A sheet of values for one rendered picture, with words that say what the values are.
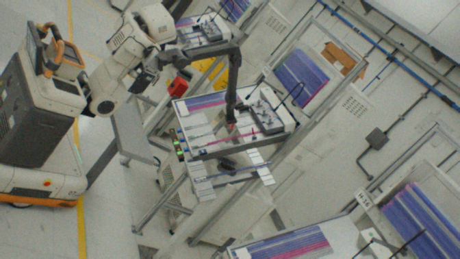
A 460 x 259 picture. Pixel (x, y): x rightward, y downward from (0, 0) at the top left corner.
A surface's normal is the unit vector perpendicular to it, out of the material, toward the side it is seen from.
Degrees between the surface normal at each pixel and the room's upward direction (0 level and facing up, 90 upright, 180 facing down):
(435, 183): 90
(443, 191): 90
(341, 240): 45
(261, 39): 90
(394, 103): 90
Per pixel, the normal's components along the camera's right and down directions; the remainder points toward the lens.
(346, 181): -0.70, -0.38
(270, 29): 0.31, 0.58
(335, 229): -0.05, -0.77
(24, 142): 0.47, 0.66
